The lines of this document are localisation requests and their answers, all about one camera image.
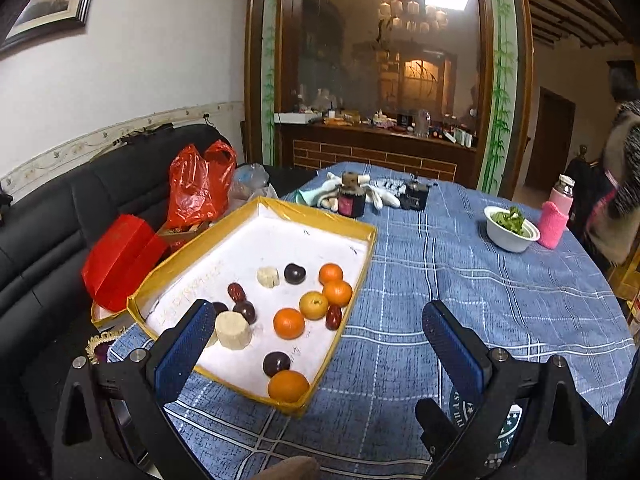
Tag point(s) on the flat white box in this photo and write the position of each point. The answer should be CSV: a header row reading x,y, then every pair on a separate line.
x,y
295,118

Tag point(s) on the gold open sweets box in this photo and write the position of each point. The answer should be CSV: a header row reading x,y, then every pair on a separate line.
x,y
177,233

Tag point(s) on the green vegetables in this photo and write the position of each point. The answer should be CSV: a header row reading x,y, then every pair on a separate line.
x,y
510,220

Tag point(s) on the teal plastic item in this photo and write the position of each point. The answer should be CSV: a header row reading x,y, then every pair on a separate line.
x,y
305,196

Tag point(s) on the red date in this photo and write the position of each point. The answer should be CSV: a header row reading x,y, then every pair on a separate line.
x,y
235,291
333,317

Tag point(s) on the black leather sofa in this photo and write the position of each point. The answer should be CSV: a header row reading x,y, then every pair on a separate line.
x,y
60,220

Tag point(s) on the white gold-edged box base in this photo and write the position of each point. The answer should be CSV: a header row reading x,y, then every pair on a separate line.
x,y
102,316

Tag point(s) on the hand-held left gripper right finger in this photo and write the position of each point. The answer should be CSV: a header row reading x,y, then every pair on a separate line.
x,y
452,347

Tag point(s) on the large round white cake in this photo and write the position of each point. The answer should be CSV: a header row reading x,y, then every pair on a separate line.
x,y
233,331

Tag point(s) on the black chair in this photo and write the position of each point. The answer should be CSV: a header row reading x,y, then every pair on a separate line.
x,y
582,190

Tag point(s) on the orange tangerine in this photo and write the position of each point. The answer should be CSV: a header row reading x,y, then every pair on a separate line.
x,y
288,386
313,306
289,323
331,274
337,293

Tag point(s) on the white bowl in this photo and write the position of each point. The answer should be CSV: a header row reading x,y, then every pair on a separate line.
x,y
510,237

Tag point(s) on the dark jar with cork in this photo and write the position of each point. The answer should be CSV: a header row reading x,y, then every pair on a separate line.
x,y
351,199

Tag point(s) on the small round white cake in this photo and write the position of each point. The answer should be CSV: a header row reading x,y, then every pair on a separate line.
x,y
268,277

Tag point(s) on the clear plastic bag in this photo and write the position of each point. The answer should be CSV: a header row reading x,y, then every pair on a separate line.
x,y
250,175

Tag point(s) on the bottle with pink sleeve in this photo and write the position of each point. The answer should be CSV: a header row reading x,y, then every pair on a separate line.
x,y
554,220

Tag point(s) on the white foam box yellow tape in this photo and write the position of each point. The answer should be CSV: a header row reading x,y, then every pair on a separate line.
x,y
250,255

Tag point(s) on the wooden counter cabinet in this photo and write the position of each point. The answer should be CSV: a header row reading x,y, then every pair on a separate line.
x,y
375,152

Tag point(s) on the chandelier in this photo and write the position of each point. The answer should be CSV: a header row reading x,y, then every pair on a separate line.
x,y
405,10

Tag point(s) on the red gift box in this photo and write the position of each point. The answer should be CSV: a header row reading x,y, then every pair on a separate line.
x,y
120,260

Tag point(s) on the blue plaid tablecloth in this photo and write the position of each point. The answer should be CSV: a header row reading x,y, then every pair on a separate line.
x,y
450,285

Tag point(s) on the dark wooden door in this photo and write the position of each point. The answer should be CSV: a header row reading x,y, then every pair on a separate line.
x,y
549,140

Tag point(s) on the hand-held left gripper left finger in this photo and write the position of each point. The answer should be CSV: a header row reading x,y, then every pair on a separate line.
x,y
185,355

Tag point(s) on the tasselled purple cushion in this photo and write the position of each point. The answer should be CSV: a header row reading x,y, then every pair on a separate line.
x,y
100,349

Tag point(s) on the small black box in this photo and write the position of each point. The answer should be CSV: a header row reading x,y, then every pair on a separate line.
x,y
415,196

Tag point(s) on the red plastic bag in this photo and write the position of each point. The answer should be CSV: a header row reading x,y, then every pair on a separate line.
x,y
197,190

